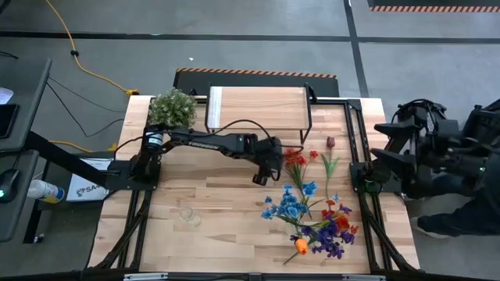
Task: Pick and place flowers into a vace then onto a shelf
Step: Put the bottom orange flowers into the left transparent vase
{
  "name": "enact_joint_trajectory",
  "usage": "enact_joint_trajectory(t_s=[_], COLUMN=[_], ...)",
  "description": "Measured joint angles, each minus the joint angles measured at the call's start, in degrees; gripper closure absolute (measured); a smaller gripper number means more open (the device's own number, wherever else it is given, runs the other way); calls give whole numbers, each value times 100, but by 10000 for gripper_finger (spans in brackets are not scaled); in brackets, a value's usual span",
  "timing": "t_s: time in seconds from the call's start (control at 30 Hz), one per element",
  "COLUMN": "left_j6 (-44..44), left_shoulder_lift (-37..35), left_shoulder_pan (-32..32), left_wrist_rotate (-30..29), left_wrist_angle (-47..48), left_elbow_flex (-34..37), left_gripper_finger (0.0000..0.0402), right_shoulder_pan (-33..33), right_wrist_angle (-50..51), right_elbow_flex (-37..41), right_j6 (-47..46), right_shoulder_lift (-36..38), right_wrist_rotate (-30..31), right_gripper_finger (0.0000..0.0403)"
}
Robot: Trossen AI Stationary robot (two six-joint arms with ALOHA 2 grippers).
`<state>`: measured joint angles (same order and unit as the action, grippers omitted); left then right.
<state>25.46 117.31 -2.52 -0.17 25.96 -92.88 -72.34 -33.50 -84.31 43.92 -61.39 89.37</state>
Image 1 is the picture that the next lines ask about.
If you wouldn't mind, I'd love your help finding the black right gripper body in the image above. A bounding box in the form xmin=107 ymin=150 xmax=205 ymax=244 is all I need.
xmin=412 ymin=104 xmax=464 ymax=173

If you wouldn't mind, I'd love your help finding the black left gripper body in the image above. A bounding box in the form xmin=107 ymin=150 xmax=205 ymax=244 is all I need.
xmin=249 ymin=135 xmax=286 ymax=176

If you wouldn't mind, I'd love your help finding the blue artificial flower bunch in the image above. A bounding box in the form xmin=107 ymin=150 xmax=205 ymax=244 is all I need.
xmin=260 ymin=180 xmax=320 ymax=235

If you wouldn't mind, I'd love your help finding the orange artificial tulip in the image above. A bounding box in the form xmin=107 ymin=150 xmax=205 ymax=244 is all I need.
xmin=292 ymin=222 xmax=337 ymax=257

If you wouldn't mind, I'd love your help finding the purple artificial flower bunch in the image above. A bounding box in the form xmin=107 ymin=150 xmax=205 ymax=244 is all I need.
xmin=288 ymin=203 xmax=355 ymax=261

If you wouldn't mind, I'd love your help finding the red artificial flower bunch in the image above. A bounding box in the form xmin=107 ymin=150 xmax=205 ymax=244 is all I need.
xmin=283 ymin=198 xmax=359 ymax=266
xmin=283 ymin=147 xmax=320 ymax=219

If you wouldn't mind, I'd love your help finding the maroon artificial tulip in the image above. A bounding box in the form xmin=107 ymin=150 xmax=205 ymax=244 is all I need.
xmin=320 ymin=135 xmax=341 ymax=201

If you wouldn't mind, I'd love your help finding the person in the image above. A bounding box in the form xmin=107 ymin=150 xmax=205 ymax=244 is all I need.
xmin=401 ymin=171 xmax=500 ymax=240

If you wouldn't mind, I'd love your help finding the green potted plant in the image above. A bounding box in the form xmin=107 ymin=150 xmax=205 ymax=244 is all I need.
xmin=147 ymin=87 xmax=198 ymax=130

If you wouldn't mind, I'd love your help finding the white box with logo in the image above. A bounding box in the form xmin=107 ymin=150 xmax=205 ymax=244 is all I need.
xmin=65 ymin=157 xmax=120 ymax=203

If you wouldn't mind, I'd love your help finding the white spray bottle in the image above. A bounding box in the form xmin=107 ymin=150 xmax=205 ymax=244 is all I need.
xmin=26 ymin=178 xmax=66 ymax=205

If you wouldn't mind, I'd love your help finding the grey desk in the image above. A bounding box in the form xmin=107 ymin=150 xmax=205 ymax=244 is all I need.
xmin=0 ymin=149 xmax=40 ymax=244
xmin=0 ymin=57 xmax=53 ymax=154

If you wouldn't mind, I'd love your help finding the black computer mouse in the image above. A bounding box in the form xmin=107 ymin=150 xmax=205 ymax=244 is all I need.
xmin=0 ymin=168 xmax=21 ymax=205

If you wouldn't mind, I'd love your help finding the black tablet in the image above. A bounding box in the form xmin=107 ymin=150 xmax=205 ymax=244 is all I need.
xmin=0 ymin=102 xmax=20 ymax=140

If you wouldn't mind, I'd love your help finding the white paper sheet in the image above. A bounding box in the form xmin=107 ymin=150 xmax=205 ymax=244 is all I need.
xmin=0 ymin=87 xmax=15 ymax=106

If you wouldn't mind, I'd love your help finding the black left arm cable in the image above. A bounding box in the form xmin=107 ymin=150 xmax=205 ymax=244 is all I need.
xmin=209 ymin=118 xmax=305 ymax=153

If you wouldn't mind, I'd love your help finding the wooden shelf black metal frame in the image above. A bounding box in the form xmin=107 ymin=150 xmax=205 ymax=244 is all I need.
xmin=205 ymin=83 xmax=318 ymax=145

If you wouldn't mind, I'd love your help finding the silver aluminium rail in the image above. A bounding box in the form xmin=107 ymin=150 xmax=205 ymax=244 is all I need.
xmin=342 ymin=274 xmax=387 ymax=281
xmin=123 ymin=272 xmax=170 ymax=281

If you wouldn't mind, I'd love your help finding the yellow cable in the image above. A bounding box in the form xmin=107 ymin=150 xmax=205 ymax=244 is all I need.
xmin=48 ymin=139 xmax=119 ymax=154
xmin=44 ymin=0 xmax=141 ymax=98

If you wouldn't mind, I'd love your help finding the thin black floor cable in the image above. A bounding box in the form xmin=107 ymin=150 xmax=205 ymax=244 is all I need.
xmin=45 ymin=76 xmax=127 ymax=115
xmin=45 ymin=81 xmax=126 ymax=138

